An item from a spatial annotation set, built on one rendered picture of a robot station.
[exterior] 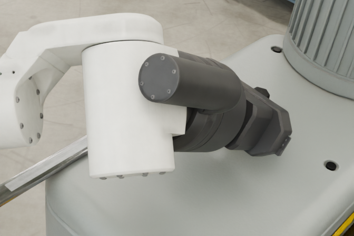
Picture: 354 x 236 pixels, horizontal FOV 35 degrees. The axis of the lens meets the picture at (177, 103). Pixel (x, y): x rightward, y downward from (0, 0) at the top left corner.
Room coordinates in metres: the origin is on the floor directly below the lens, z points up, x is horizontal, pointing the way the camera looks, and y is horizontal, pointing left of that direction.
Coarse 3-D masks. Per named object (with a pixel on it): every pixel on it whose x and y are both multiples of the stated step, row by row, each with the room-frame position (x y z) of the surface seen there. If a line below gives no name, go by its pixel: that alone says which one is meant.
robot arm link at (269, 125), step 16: (224, 64) 0.45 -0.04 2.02; (256, 96) 0.46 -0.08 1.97; (224, 112) 0.38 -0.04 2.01; (240, 112) 0.40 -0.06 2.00; (256, 112) 0.42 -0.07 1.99; (272, 112) 0.45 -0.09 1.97; (224, 128) 0.38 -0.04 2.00; (240, 128) 0.40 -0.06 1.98; (256, 128) 0.42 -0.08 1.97; (272, 128) 0.44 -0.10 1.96; (288, 128) 0.44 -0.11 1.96; (208, 144) 0.37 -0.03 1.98; (224, 144) 0.39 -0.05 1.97; (240, 144) 0.41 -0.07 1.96; (256, 144) 0.43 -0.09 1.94; (272, 144) 0.43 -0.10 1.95
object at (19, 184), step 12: (72, 144) 0.43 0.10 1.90; (84, 144) 0.43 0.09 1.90; (48, 156) 0.41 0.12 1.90; (60, 156) 0.41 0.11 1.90; (72, 156) 0.41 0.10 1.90; (36, 168) 0.39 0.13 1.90; (48, 168) 0.39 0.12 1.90; (60, 168) 0.40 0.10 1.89; (12, 180) 0.37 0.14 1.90; (24, 180) 0.37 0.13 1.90; (36, 180) 0.37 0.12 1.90; (0, 192) 0.35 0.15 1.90; (12, 192) 0.35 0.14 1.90; (0, 204) 0.34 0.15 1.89
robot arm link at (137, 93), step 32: (96, 64) 0.34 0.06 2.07; (128, 64) 0.34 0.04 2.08; (160, 64) 0.32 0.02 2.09; (192, 64) 0.33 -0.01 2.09; (96, 96) 0.32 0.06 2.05; (128, 96) 0.32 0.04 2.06; (160, 96) 0.31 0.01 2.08; (192, 96) 0.32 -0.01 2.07; (224, 96) 0.35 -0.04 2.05; (96, 128) 0.31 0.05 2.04; (128, 128) 0.30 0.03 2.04; (160, 128) 0.32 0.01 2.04; (192, 128) 0.35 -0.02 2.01; (96, 160) 0.29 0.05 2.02; (128, 160) 0.29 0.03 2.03; (160, 160) 0.30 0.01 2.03
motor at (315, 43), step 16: (304, 0) 0.68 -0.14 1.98; (320, 0) 0.65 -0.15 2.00; (336, 0) 0.64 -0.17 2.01; (352, 0) 0.62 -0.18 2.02; (304, 16) 0.66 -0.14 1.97; (320, 16) 0.65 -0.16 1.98; (336, 16) 0.63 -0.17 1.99; (352, 16) 0.62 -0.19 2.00; (288, 32) 0.71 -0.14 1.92; (304, 32) 0.66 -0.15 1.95; (320, 32) 0.63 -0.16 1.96; (336, 32) 0.62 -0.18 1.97; (352, 32) 0.62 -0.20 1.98; (288, 48) 0.68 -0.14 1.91; (304, 48) 0.65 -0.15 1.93; (320, 48) 0.63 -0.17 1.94; (336, 48) 0.62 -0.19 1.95; (352, 48) 0.61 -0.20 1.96; (304, 64) 0.64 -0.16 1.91; (320, 64) 0.63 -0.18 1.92; (336, 64) 0.61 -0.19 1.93; (352, 64) 0.61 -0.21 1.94; (320, 80) 0.62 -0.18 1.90; (336, 80) 0.61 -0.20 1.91; (352, 80) 0.61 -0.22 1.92; (352, 96) 0.60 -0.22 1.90
